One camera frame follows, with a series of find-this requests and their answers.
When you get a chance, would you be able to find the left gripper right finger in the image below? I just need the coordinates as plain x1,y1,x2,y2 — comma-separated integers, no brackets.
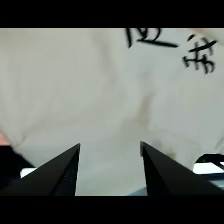
139,141,224,197

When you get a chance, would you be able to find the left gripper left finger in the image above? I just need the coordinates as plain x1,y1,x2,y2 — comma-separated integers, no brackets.
0,143,81,197

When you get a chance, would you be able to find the cream printed T-shirt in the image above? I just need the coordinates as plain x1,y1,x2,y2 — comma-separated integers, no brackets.
0,28,224,197

